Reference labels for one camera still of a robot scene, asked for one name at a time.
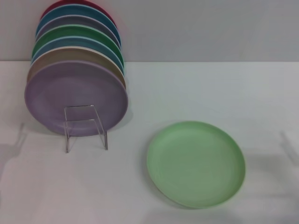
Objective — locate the light green plate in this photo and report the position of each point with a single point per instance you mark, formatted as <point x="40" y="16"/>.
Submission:
<point x="196" y="163"/>

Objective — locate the lilac purple plate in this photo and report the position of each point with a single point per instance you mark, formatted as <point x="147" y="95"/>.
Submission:
<point x="58" y="93"/>

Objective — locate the beige plate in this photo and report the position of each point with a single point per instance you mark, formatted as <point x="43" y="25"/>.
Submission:
<point x="70" y="53"/>

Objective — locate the blue plate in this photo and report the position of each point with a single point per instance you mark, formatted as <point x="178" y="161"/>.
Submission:
<point x="70" y="42"/>

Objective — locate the dark green plate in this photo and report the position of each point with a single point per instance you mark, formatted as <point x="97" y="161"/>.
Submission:
<point x="77" y="31"/>

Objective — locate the red plate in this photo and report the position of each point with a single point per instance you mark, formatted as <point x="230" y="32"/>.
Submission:
<point x="104" y="7"/>

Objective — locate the grey lavender plate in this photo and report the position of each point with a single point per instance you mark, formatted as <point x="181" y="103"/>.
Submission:
<point x="77" y="21"/>

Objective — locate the teal plate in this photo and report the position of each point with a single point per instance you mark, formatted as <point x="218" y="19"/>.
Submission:
<point x="77" y="10"/>

